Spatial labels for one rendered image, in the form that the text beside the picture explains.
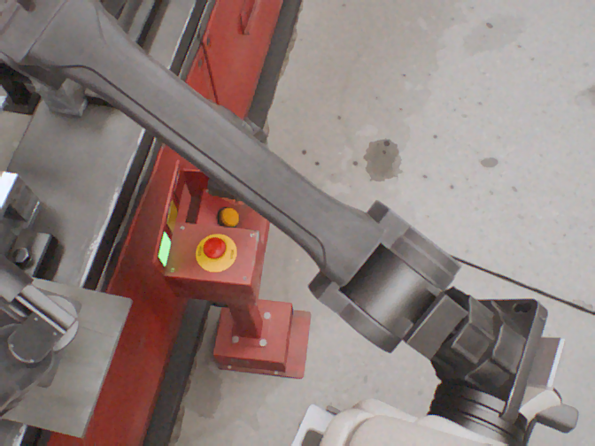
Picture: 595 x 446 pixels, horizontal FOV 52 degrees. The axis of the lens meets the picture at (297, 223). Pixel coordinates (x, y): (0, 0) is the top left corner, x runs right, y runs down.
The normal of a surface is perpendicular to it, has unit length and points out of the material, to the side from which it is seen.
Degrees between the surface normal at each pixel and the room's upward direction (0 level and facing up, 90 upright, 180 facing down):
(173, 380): 0
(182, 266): 0
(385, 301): 26
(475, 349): 47
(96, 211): 0
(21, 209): 90
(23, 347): 54
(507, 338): 38
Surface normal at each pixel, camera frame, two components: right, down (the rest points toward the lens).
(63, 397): -0.03, -0.43
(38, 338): 0.67, -0.65
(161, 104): 0.19, 0.23
